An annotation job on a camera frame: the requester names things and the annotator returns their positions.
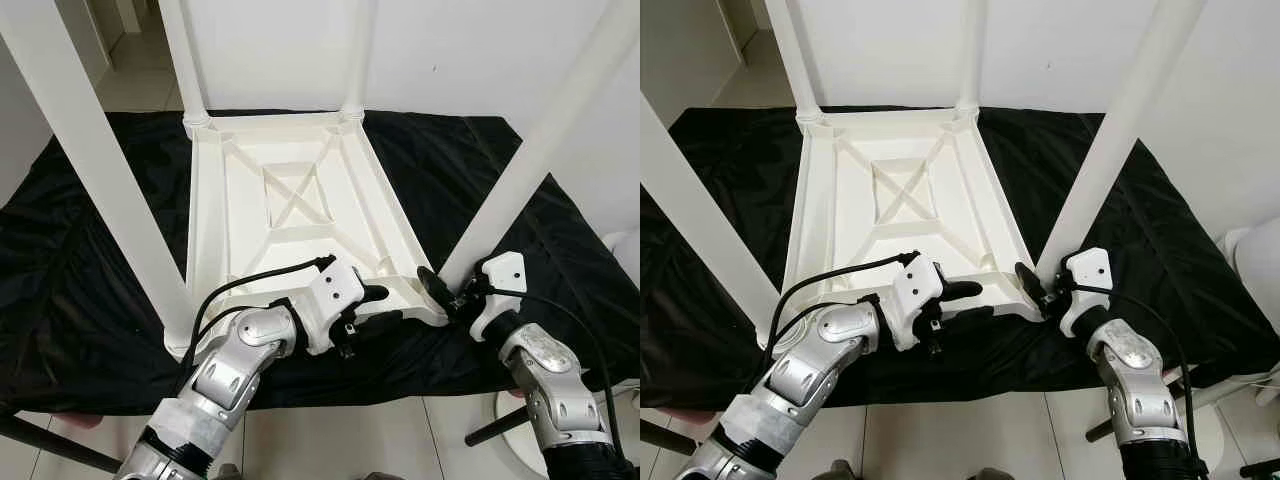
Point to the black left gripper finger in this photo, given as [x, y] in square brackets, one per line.
[380, 319]
[962, 290]
[965, 315]
[373, 293]

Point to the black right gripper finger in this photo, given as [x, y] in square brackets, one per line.
[1028, 281]
[432, 286]

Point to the white plastic table top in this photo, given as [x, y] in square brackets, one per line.
[900, 150]
[300, 160]

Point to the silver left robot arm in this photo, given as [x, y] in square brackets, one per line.
[230, 360]
[810, 360]

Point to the black cloth table cover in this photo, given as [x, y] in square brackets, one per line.
[560, 320]
[1180, 320]

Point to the black metal table leg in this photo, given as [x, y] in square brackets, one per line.
[665, 438]
[495, 432]
[1100, 432]
[55, 442]

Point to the grey right robot foot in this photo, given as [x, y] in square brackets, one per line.
[378, 476]
[985, 474]

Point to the grey robot foot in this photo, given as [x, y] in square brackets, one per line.
[985, 474]
[225, 473]
[840, 471]
[378, 476]

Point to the grey left robot foot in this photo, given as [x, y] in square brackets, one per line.
[840, 471]
[225, 473]

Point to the black stand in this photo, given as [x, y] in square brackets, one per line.
[1260, 467]

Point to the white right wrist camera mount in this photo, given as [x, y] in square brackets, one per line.
[505, 270]
[1090, 265]

